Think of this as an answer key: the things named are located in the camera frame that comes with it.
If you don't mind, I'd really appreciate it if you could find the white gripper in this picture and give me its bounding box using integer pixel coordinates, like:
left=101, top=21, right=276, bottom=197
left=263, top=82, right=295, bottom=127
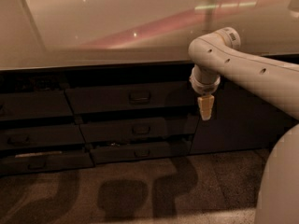
left=190, top=66, right=221, bottom=121

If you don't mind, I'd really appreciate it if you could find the dark cabinet door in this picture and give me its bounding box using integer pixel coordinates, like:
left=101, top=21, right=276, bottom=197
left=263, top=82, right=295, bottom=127
left=191, top=78, right=298, bottom=154

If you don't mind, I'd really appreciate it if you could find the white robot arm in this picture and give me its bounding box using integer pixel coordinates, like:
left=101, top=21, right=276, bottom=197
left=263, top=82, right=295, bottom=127
left=188, top=27, right=299, bottom=224

